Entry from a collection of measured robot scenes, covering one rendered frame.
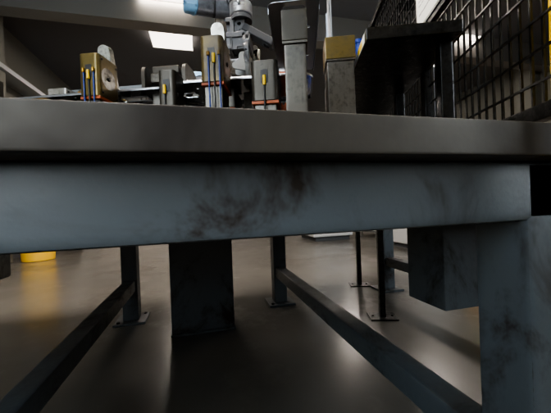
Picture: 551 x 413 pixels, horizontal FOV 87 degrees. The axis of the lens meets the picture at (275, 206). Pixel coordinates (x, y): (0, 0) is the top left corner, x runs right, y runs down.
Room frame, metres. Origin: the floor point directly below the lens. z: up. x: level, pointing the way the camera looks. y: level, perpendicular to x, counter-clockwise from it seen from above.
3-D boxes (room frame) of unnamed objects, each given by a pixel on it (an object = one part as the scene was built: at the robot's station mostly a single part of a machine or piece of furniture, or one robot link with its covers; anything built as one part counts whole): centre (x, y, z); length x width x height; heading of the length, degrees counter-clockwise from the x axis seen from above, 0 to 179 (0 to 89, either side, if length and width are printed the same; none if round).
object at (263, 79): (0.77, 0.01, 0.84); 0.12 x 0.07 x 0.28; 175
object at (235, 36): (0.98, 0.10, 1.18); 0.09 x 0.08 x 0.12; 85
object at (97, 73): (0.82, 0.49, 0.87); 0.12 x 0.07 x 0.35; 175
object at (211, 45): (0.76, 0.14, 0.87); 0.12 x 0.07 x 0.35; 175
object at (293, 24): (0.58, -0.05, 0.84); 0.05 x 0.05 x 0.29; 85
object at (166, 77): (0.81, 0.28, 0.84); 0.10 x 0.05 x 0.29; 175
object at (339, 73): (0.82, -0.19, 0.88); 0.08 x 0.08 x 0.36; 85
